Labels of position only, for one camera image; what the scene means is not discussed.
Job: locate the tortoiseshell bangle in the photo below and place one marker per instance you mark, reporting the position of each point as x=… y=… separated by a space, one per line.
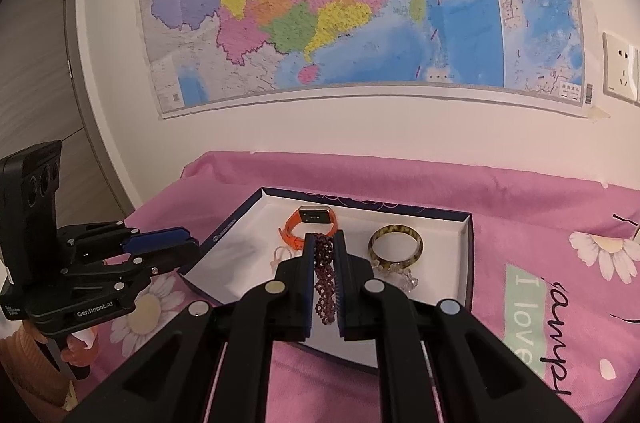
x=375 y=253

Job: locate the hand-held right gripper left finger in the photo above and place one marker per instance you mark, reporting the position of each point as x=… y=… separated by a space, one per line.
x=300 y=288

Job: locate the person's left hand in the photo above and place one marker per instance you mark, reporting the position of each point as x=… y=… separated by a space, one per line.
x=30 y=363

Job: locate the purple box lid tray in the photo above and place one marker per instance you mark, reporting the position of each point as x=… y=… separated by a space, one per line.
x=240 y=253

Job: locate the orange smartwatch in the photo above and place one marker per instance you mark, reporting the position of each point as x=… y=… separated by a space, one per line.
x=315 y=214

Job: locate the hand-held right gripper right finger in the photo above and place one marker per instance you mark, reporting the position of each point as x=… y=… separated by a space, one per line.
x=350 y=298

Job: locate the grey door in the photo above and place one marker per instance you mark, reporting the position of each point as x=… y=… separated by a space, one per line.
x=40 y=78

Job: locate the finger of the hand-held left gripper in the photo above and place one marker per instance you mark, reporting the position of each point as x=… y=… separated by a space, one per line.
x=170 y=255
x=150 y=239

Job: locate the white wall socket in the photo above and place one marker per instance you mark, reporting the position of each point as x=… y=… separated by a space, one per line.
x=620 y=68

